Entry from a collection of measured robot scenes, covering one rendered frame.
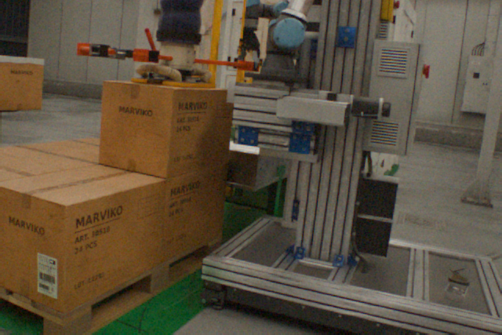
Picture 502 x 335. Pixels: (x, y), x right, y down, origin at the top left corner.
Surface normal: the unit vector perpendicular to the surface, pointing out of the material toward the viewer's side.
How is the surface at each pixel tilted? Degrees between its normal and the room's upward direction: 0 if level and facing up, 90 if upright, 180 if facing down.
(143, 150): 90
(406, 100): 90
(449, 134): 90
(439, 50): 90
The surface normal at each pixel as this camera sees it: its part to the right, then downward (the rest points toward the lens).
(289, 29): 0.03, 0.26
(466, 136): -0.34, 0.09
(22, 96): 0.85, 0.15
